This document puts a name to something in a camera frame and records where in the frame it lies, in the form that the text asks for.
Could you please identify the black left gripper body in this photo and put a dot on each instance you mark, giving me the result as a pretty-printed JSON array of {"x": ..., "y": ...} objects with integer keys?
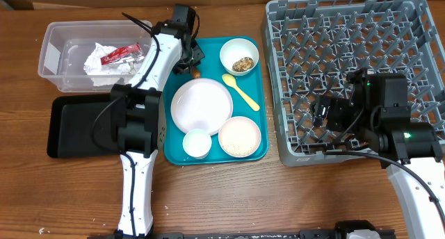
[{"x": 191, "y": 59}]

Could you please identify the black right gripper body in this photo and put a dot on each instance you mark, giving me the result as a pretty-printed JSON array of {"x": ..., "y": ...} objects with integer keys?
[{"x": 340, "y": 119}]

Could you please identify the orange carrot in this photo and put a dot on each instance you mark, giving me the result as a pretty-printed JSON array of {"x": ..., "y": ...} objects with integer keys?
[{"x": 195, "y": 73}]

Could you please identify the white bowl with food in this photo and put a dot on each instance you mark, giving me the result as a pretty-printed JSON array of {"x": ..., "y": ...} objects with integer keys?
[{"x": 235, "y": 49}]

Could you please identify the brown food lump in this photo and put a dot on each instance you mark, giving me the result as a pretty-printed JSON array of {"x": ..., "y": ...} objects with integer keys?
[{"x": 244, "y": 64}]

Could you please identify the red foil wrapper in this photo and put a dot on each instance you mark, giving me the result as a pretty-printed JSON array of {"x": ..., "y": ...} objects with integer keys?
[{"x": 129, "y": 54}]

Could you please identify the white napkin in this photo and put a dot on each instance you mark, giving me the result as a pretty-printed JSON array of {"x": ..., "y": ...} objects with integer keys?
[{"x": 101, "y": 70}]

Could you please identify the white plastic cup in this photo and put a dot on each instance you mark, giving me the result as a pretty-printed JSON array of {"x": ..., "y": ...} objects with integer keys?
[{"x": 197, "y": 143}]

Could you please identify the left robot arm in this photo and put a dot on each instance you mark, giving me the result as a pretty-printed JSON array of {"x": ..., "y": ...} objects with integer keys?
[{"x": 144, "y": 94}]

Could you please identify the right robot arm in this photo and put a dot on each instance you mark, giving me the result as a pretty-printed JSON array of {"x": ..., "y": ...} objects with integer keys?
[{"x": 375, "y": 122}]

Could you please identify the grey dishwasher rack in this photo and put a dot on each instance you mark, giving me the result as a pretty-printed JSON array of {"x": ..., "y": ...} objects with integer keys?
[{"x": 311, "y": 45}]

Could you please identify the yellow plastic spoon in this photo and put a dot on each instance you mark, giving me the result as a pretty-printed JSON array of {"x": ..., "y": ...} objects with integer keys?
[{"x": 230, "y": 81}]

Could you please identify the large white plate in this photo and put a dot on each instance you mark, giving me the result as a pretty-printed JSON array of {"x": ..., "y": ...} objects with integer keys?
[{"x": 201, "y": 104}]

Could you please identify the teal serving tray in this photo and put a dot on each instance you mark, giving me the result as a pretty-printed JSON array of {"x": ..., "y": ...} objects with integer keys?
[{"x": 212, "y": 68}]

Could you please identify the clear plastic bin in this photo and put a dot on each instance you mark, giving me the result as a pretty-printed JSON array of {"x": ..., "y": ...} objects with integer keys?
[{"x": 67, "y": 45}]

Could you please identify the black plastic tray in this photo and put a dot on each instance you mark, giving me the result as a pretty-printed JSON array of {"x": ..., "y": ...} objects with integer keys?
[{"x": 92, "y": 125}]

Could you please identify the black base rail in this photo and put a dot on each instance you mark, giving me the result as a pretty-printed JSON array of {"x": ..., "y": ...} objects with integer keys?
[{"x": 341, "y": 230}]

